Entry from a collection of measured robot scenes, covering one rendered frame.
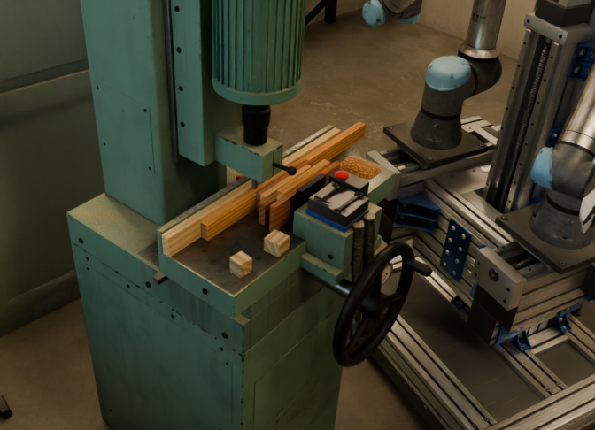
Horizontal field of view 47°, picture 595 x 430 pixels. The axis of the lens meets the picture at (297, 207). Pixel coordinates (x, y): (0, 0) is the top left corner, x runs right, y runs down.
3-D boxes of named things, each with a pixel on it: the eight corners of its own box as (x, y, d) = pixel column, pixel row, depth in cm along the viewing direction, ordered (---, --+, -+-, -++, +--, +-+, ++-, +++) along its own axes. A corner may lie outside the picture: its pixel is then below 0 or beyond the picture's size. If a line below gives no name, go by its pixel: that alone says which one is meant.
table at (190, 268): (269, 344, 129) (271, 321, 126) (158, 272, 144) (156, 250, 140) (427, 205, 169) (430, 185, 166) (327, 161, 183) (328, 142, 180)
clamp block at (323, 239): (340, 272, 142) (344, 238, 137) (289, 244, 149) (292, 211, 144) (378, 239, 152) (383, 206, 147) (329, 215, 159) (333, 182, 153)
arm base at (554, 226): (560, 205, 176) (570, 173, 170) (606, 239, 166) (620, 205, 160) (516, 220, 170) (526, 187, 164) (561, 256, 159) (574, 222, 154)
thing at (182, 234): (169, 257, 139) (167, 238, 136) (162, 253, 139) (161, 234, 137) (339, 146, 178) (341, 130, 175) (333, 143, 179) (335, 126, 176)
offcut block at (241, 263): (229, 271, 136) (229, 257, 134) (241, 264, 138) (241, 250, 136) (240, 279, 135) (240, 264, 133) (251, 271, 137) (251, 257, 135)
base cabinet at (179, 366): (240, 538, 184) (242, 358, 143) (99, 420, 212) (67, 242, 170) (336, 429, 214) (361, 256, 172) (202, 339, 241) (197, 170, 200)
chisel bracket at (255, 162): (261, 190, 145) (263, 156, 140) (213, 165, 152) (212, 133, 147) (283, 176, 150) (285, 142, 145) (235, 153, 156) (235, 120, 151)
